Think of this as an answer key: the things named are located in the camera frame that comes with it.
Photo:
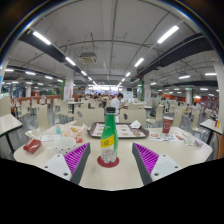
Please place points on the person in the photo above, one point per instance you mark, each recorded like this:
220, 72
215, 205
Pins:
116, 105

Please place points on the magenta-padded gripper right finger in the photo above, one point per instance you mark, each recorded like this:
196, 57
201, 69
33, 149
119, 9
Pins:
148, 160

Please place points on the flat round red coaster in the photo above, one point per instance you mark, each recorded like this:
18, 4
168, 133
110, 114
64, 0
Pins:
108, 164

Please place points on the white paper napkin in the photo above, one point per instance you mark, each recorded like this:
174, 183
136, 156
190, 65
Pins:
135, 124

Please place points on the ceiling air conditioner unit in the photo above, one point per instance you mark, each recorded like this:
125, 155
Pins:
88, 57

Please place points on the crumpled food wrapper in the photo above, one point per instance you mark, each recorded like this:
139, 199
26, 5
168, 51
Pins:
74, 130

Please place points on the small red box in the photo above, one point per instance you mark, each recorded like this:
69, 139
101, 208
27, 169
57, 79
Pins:
32, 146

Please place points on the clear plastic wrapper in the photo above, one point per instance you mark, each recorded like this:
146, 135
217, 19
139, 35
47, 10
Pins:
193, 141

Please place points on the green drink bottle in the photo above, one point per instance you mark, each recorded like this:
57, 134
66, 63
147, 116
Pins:
109, 140

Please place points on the dark food tray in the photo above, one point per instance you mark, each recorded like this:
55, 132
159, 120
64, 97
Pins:
128, 130

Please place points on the small teal sanitizer bottle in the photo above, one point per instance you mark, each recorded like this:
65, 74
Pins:
58, 130

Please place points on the red paper cup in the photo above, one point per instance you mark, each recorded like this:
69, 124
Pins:
167, 125

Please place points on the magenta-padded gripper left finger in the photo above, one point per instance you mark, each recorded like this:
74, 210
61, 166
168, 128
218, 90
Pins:
76, 159

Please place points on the white paper card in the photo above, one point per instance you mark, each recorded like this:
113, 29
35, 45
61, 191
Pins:
50, 137

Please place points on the colourful paper flyer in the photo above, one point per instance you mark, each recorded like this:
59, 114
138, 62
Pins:
162, 137

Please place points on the small red sauce packet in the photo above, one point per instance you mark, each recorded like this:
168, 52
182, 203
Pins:
79, 140

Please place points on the ceiling light strips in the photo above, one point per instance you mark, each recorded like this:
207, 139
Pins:
167, 34

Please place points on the beige canteen chairs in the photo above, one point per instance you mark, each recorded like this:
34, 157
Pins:
88, 116

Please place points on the beige neighbouring table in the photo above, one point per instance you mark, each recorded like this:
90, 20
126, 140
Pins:
8, 123
210, 125

